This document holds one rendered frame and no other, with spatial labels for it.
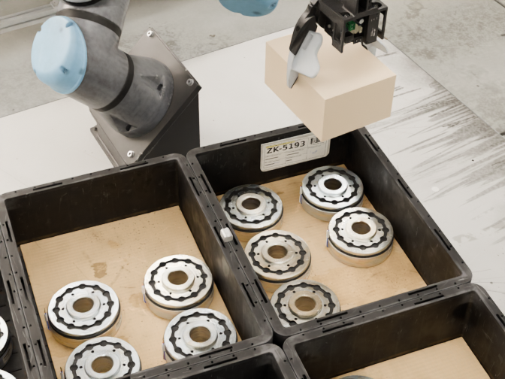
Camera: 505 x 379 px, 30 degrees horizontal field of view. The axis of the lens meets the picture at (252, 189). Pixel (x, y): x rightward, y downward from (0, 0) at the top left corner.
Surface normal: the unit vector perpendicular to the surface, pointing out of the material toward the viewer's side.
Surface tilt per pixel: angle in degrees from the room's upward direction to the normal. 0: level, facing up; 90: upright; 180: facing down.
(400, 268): 0
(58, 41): 50
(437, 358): 0
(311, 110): 90
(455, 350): 0
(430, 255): 90
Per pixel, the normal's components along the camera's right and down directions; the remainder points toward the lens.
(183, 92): -0.60, -0.30
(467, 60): 0.01, -0.73
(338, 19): -0.87, 0.33
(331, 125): 0.50, 0.59
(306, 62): -0.73, -0.10
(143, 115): 0.22, 0.54
